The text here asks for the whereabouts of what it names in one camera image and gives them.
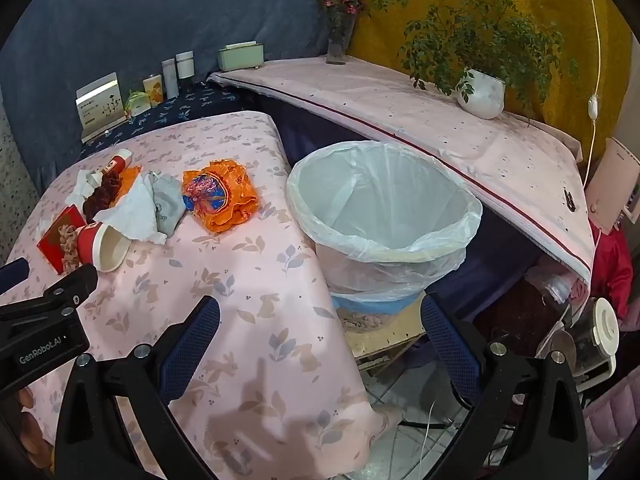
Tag pink quilted cushion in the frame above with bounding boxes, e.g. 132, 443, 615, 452
582, 375, 640, 466

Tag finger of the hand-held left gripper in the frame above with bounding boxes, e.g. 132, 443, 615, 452
0, 257, 30, 296
0, 262, 99, 331

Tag wooden stool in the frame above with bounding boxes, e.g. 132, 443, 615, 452
345, 305, 436, 376

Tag dark purple cloth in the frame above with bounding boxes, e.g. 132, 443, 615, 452
240, 85, 551, 321

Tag white cable with switch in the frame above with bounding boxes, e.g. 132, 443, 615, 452
580, 0, 603, 181

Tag white lidded kettle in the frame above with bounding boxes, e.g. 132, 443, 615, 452
570, 297, 621, 376

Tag yellow backdrop cloth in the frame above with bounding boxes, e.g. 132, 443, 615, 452
350, 0, 636, 156

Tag pale green tissue box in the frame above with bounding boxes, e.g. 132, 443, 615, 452
217, 40, 266, 72

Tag red garment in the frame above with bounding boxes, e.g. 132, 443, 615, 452
587, 220, 633, 321

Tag orange and blue ruffled wrapper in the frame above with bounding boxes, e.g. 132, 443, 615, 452
181, 157, 261, 233

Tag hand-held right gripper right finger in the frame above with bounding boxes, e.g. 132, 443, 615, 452
420, 292, 588, 480

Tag navy floral cloth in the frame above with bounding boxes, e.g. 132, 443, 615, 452
80, 80, 251, 161

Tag orange plastic bag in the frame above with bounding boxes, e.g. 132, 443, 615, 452
107, 165, 143, 208

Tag person's left hand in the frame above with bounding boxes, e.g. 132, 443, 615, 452
15, 387, 54, 473

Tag standing card box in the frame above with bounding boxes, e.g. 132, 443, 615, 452
75, 72, 128, 143

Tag glass vase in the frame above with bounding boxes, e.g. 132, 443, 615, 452
325, 25, 351, 66

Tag white tissue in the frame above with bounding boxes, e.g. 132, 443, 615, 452
92, 172, 168, 246

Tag pink cloth with red stripe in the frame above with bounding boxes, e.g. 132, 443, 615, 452
207, 55, 596, 286

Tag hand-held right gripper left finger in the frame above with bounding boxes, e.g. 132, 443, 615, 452
54, 296, 222, 480

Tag tall white bottle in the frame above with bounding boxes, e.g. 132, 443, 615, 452
161, 58, 180, 100

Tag blue wastebasket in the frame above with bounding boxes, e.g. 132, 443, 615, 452
295, 150, 478, 333

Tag orange print tin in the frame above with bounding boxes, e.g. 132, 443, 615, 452
142, 74, 165, 107

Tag trash bin with plastic liner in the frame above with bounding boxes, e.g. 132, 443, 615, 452
286, 140, 483, 303

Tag white wall appliance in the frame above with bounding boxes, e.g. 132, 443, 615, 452
585, 137, 640, 236

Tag blue-grey backdrop cloth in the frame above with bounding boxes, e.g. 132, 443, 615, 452
0, 0, 361, 201

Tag green snack packet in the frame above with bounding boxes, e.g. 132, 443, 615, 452
124, 90, 151, 117

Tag pink floral tablecloth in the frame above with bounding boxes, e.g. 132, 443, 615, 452
0, 110, 406, 480

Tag beige scraps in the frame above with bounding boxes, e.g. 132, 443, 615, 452
58, 225, 82, 268

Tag red paper packet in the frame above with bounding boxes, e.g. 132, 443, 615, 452
37, 205, 87, 276

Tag green plant in white pot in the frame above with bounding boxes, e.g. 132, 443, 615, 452
370, 0, 581, 121

